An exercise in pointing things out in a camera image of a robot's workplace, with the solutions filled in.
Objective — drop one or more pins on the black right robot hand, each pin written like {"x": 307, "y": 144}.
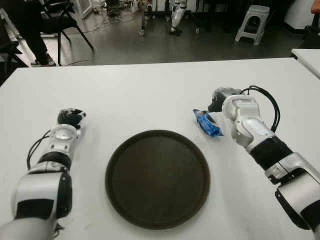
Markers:
{"x": 218, "y": 100}

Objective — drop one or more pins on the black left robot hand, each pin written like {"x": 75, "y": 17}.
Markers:
{"x": 70, "y": 118}

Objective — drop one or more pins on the blue Oreo snack pack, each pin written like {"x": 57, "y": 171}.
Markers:
{"x": 206, "y": 125}

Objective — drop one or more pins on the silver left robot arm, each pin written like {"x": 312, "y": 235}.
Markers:
{"x": 42, "y": 187}

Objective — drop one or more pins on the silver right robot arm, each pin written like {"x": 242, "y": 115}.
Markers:
{"x": 252, "y": 127}

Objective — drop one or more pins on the standing person in black trousers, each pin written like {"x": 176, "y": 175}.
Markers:
{"x": 35, "y": 37}

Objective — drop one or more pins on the black armchair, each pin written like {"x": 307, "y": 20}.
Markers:
{"x": 10, "y": 50}

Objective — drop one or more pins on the white humanoid robot leg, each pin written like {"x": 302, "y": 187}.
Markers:
{"x": 177, "y": 16}

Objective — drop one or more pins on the grey plastic stool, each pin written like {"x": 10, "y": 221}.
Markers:
{"x": 256, "y": 12}

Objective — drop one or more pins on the black folding chair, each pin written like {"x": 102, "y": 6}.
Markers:
{"x": 62, "y": 22}

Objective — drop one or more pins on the white side table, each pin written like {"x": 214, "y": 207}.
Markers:
{"x": 308, "y": 58}

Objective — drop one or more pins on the round dark brown tray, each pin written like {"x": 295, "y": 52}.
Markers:
{"x": 157, "y": 180}

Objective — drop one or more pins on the white framed panel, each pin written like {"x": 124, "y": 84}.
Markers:
{"x": 87, "y": 10}

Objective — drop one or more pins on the black office chair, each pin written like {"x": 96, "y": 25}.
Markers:
{"x": 311, "y": 37}

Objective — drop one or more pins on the white bag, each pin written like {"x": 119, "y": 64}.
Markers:
{"x": 135, "y": 6}

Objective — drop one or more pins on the black wheeled frame stand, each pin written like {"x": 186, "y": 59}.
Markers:
{"x": 143, "y": 20}

